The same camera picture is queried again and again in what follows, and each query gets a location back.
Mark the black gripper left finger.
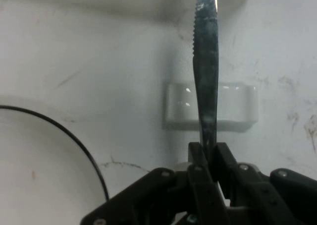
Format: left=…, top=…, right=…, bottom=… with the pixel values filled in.
left=81, top=142, right=231, bottom=225

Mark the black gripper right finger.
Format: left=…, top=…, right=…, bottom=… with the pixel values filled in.
left=212, top=142, right=317, bottom=225

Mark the steel table knife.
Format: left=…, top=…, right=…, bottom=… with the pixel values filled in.
left=192, top=0, right=220, bottom=161

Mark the white ceramic cutlery rest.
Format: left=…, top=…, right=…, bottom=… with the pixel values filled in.
left=162, top=81, right=260, bottom=133

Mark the white plate with dark rim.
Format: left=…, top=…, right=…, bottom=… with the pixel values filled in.
left=0, top=105, right=110, bottom=225

